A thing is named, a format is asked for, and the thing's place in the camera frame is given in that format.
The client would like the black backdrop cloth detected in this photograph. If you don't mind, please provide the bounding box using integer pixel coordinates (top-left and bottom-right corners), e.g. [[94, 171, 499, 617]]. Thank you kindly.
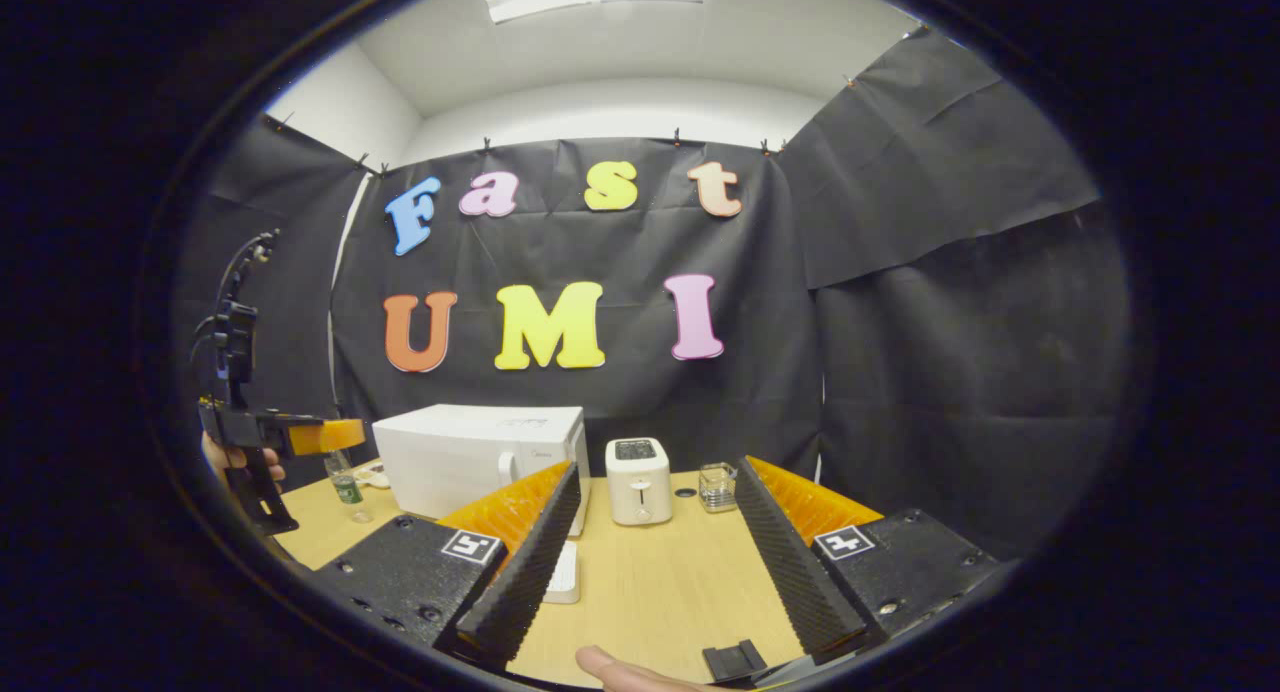
[[170, 27, 1136, 563]]

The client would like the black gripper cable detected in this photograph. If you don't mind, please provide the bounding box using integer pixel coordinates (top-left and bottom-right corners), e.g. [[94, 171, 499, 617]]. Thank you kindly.
[[190, 230, 281, 368]]

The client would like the white plate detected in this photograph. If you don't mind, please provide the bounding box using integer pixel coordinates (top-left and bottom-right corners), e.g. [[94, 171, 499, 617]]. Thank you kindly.
[[543, 540, 582, 605]]

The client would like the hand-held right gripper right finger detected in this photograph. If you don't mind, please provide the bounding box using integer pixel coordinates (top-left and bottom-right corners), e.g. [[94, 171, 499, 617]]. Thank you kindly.
[[735, 456, 1004, 665]]

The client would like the green label plastic bottle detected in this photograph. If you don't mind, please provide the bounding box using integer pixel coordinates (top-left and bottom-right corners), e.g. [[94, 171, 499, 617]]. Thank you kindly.
[[325, 450, 373, 524]]

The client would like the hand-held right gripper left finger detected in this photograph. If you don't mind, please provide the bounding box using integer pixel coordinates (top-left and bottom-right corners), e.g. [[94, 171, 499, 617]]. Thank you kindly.
[[310, 460, 583, 671]]

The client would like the clear glass cup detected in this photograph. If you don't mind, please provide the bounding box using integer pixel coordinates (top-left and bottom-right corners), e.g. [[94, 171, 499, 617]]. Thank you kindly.
[[698, 462, 739, 514]]

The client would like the white toaster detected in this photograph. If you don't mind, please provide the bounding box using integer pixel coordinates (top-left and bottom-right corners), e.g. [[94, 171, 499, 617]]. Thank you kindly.
[[605, 437, 673, 527]]

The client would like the white microwave oven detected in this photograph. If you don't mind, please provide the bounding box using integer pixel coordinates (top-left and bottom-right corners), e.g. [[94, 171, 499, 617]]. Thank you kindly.
[[372, 404, 593, 538]]

